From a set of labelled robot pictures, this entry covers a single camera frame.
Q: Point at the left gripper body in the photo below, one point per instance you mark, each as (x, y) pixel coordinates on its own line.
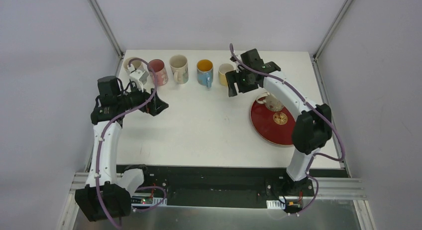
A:
(151, 102)

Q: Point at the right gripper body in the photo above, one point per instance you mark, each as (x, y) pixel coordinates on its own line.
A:
(238, 80)

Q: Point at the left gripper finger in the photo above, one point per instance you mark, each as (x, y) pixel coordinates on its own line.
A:
(157, 106)
(155, 100)

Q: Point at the yellow mug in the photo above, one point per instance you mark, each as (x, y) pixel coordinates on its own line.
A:
(222, 70)

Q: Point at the blue mug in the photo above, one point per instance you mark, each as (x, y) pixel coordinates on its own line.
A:
(205, 73)

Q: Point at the cream floral mug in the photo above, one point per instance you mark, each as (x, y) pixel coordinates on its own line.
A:
(132, 64)

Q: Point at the pink mug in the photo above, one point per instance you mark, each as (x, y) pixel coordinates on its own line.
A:
(160, 71)

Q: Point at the cream green mug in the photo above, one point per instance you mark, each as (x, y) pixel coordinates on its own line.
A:
(179, 67)

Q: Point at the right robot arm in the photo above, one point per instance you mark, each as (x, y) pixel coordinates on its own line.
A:
(312, 121)

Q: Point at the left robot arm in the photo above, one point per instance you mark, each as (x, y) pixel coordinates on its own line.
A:
(104, 195)

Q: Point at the red round tray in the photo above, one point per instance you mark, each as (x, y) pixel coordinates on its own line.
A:
(275, 127)

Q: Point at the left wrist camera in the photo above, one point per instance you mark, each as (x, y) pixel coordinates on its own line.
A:
(138, 77)

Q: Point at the left aluminium frame post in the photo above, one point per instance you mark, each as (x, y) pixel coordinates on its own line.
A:
(106, 27)

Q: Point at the aluminium frame post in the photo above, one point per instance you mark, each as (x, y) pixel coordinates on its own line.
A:
(106, 27)
(332, 28)

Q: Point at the left white cable duct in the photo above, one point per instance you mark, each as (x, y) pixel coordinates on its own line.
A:
(147, 201)

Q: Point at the white cable duct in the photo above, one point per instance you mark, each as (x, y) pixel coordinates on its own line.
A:
(275, 204)
(147, 201)

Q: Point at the right white cable duct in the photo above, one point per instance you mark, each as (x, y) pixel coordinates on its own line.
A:
(275, 204)

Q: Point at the right aluminium frame post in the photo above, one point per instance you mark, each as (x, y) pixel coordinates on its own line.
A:
(332, 28)

